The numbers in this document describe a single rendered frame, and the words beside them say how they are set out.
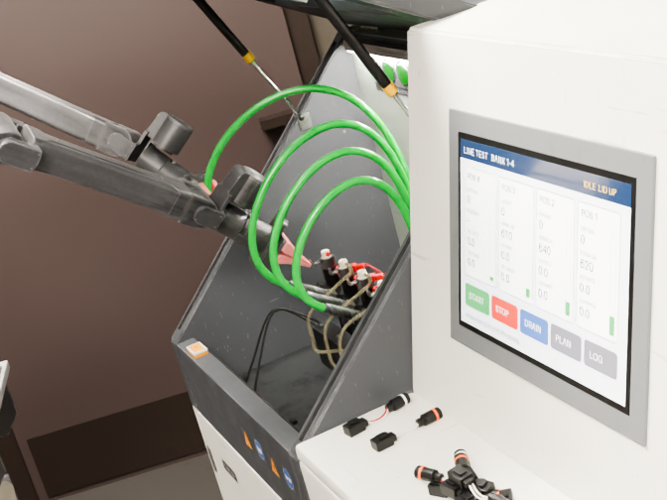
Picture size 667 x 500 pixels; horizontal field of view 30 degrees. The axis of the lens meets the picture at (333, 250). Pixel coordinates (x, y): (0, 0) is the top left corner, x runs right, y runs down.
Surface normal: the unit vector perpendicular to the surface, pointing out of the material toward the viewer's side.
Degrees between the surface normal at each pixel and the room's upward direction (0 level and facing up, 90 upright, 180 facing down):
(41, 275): 90
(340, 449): 0
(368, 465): 0
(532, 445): 76
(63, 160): 106
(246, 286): 90
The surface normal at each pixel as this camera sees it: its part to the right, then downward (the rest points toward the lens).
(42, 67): 0.15, 0.30
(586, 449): -0.91, 0.13
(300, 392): -0.25, -0.91
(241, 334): 0.40, 0.22
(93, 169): 0.48, 0.45
